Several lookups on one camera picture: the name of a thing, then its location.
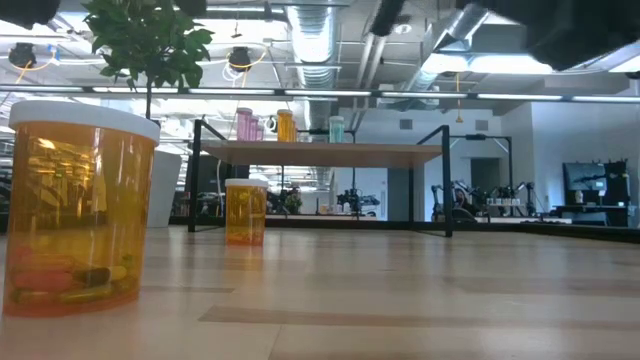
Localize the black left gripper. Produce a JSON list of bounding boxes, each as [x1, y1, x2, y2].
[[0, 0, 62, 29]]

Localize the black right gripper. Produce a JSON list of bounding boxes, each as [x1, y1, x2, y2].
[[455, 0, 640, 71]]

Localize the teal medicine bottle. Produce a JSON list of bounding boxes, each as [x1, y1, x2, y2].
[[328, 115, 346, 144]]

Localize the large orange medicine bottle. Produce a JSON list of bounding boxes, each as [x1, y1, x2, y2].
[[224, 178, 270, 246], [2, 101, 161, 319]]

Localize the green leafy plant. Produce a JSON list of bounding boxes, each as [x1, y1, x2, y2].
[[82, 0, 215, 121]]

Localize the bright ceiling light panel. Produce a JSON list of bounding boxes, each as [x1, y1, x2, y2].
[[424, 52, 556, 76]]

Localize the long ceiling light bar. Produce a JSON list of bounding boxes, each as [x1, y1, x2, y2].
[[0, 84, 640, 104]]

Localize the black ceiling dome camera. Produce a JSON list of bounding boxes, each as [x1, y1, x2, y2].
[[8, 42, 37, 69], [228, 46, 253, 73]]

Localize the silver slanted ceiling duct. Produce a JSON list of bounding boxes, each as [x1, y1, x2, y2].
[[407, 7, 489, 94]]

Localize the silver round ceiling duct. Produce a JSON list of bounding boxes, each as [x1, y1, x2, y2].
[[284, 4, 344, 132]]

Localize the black metal gantry frame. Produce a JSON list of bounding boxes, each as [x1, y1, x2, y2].
[[442, 133, 514, 201]]

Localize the wooden shelf with black frame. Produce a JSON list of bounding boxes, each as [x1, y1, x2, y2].
[[185, 118, 457, 239]]

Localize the black wall monitor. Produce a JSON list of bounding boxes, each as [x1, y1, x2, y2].
[[562, 161, 608, 194]]

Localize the black aluminium table frame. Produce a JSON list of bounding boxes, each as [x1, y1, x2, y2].
[[452, 219, 640, 245]]

